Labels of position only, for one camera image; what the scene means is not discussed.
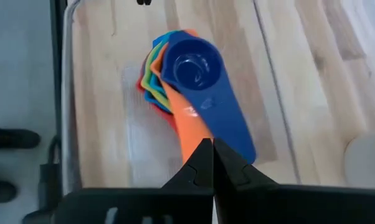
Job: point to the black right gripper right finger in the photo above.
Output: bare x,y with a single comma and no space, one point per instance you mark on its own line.
284,205

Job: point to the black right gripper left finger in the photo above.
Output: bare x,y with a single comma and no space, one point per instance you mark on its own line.
175,205

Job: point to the orange measuring cup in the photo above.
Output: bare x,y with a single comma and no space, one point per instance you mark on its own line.
190,130

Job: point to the red measuring cup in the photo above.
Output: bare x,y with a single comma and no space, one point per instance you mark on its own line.
162,115

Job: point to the clear plastic basket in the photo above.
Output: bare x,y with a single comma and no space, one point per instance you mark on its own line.
112,124

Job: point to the green measuring cup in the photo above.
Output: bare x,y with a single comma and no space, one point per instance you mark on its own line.
150,81

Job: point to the dark blue measuring cup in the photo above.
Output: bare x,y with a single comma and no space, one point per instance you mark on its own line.
200,68

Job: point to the medium blue measuring cup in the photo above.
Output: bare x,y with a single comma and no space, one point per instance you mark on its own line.
158,42

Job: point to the green plant in white pot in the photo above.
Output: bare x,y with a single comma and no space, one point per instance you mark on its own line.
366,161

